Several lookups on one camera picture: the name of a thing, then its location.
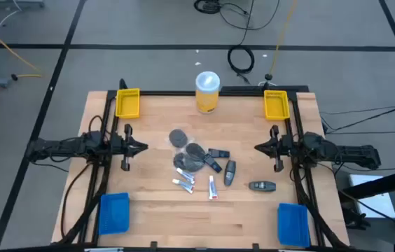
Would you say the blue plastic basket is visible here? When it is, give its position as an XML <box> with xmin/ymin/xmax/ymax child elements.
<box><xmin>98</xmin><ymin>192</ymin><xmax>131</xmax><ymax>236</ymax></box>
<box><xmin>277</xmin><ymin>202</ymin><xmax>312</xmax><ymax>249</ymax></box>

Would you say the coiled black floor cable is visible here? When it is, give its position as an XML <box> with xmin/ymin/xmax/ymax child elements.
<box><xmin>227</xmin><ymin>0</ymin><xmax>256</xmax><ymax>75</ymax></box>
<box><xmin>193</xmin><ymin>0</ymin><xmax>282</xmax><ymax>32</ymax></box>

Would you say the yellow plastic basket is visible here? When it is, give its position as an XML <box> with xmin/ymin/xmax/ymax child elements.
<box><xmin>263</xmin><ymin>90</ymin><xmax>291</xmax><ymax>121</ymax></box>
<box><xmin>115</xmin><ymin>87</ymin><xmax>141</xmax><ymax>119</ymax></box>

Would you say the black cable bundle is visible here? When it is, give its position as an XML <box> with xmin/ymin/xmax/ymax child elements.
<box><xmin>59</xmin><ymin>162</ymin><xmax>113</xmax><ymax>246</ymax></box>
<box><xmin>290</xmin><ymin>164</ymin><xmax>345</xmax><ymax>249</ymax></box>

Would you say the thick black floor cable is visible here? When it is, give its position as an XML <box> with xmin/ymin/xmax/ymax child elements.
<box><xmin>321</xmin><ymin>101</ymin><xmax>395</xmax><ymax>134</ymax></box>

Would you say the white box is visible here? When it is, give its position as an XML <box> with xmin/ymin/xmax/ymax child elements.
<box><xmin>347</xmin><ymin>173</ymin><xmax>395</xmax><ymax>220</ymax></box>

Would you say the yellow canister with white lid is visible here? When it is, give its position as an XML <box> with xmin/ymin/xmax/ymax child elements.
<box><xmin>195</xmin><ymin>71</ymin><xmax>221</xmax><ymax>115</ymax></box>

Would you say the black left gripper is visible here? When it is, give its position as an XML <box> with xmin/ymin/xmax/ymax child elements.
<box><xmin>116</xmin><ymin>123</ymin><xmax>149</xmax><ymax>172</ymax></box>

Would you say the black beam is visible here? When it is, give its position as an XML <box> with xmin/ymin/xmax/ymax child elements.
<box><xmin>337</xmin><ymin>166</ymin><xmax>395</xmax><ymax>204</ymax></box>

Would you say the yellow floor cable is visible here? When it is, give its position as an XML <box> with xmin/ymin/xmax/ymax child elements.
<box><xmin>0</xmin><ymin>16</ymin><xmax>44</xmax><ymax>108</ymax></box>
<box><xmin>269</xmin><ymin>0</ymin><xmax>298</xmax><ymax>76</ymax></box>

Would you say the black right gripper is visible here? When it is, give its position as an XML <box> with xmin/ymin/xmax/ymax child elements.
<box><xmin>254</xmin><ymin>125</ymin><xmax>292</xmax><ymax>173</ymax></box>

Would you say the black clamp foot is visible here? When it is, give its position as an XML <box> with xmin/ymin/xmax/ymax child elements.
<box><xmin>343</xmin><ymin>206</ymin><xmax>373</xmax><ymax>231</ymax></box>

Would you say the small black camera stand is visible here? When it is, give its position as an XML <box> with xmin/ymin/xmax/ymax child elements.
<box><xmin>257</xmin><ymin>73</ymin><xmax>278</xmax><ymax>88</ymax></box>

